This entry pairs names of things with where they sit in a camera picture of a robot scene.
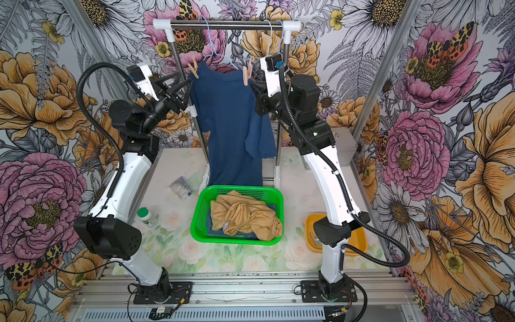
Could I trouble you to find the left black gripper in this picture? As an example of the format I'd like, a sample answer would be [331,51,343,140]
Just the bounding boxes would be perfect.
[141,69,195,132]

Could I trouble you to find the metal clothes rack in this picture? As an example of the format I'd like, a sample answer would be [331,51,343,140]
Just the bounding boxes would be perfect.
[153,18,303,189]

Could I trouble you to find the white clothespin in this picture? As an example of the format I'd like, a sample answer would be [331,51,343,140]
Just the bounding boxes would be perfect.
[310,233,321,246]

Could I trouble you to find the green perforated plastic basket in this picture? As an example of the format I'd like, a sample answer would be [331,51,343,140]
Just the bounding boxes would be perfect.
[190,185,284,246]

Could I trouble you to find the clear plastic bag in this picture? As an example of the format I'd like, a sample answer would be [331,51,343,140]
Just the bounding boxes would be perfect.
[167,177,193,201]

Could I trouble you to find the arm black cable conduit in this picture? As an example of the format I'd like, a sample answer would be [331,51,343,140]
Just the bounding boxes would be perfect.
[47,62,158,275]
[277,66,411,322]

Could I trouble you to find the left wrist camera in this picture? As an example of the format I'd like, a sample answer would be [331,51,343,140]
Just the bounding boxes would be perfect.
[127,63,159,101]

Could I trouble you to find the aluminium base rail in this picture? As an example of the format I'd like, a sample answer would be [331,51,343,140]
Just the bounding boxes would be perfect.
[69,270,422,321]

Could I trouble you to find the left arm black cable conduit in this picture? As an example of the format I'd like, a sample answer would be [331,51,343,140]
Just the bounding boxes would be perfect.
[47,62,158,275]

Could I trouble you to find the tan t-shirt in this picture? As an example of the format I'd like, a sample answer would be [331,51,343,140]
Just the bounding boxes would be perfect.
[210,191,283,242]

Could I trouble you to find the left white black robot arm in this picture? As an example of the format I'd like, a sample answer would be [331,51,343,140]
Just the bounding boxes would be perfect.
[74,75,193,305]

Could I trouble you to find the silver metal case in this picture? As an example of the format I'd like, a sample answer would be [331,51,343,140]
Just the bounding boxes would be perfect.
[331,127,358,166]

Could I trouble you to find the green capped bottle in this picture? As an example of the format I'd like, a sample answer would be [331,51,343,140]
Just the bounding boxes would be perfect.
[136,207,158,228]

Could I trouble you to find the slate blue t-shirt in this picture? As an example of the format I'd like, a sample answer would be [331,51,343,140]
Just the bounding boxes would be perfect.
[207,211,258,241]

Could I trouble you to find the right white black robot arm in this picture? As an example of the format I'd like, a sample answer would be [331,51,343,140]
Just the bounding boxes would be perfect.
[250,75,370,302]

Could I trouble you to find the dark navy t-shirt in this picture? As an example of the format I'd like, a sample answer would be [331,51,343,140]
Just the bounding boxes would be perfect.
[190,62,276,186]

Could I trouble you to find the yellow plastic tray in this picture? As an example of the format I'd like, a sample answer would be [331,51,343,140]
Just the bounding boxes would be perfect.
[304,213,368,254]

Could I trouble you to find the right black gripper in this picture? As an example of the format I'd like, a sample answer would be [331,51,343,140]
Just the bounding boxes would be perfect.
[249,81,300,126]

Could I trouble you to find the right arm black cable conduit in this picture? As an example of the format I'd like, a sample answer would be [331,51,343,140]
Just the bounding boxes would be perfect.
[277,66,411,322]

